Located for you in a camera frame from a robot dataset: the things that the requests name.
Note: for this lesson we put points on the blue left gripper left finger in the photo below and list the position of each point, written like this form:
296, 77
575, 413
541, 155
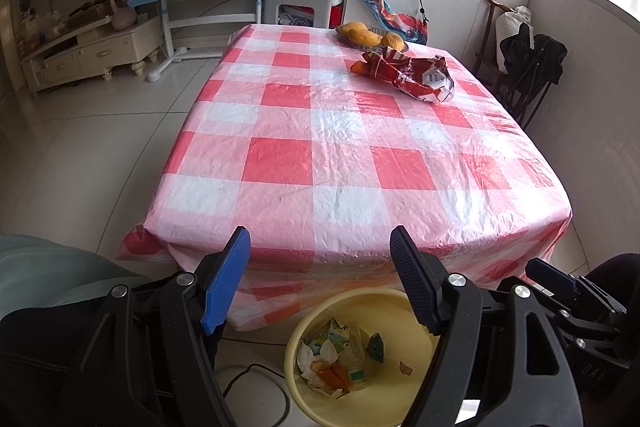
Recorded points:
222, 275

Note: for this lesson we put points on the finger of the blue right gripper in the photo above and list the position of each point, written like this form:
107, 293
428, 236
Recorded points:
562, 286

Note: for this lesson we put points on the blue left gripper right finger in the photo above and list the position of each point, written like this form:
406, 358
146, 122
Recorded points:
421, 276

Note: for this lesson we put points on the yellow plastic trash bin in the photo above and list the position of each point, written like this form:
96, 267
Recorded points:
386, 398

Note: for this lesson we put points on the trash pile in bin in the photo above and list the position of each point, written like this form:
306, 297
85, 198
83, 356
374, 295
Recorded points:
336, 359

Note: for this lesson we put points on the red white checkered tablecloth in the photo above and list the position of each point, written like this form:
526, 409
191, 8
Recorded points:
320, 164

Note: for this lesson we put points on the red snack bag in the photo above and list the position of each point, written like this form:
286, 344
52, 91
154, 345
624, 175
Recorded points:
425, 79

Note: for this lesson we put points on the black jacket on chair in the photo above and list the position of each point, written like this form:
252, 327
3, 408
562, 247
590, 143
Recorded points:
531, 63

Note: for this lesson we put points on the dark wooden chair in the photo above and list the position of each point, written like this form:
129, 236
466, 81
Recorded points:
524, 114

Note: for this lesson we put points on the woven fruit basket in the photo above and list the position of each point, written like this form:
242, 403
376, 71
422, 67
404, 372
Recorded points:
375, 48

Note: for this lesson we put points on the white tv cabinet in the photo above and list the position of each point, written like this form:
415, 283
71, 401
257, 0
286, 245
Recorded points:
93, 50

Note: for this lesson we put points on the pink kettlebell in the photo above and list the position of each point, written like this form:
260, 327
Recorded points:
123, 17

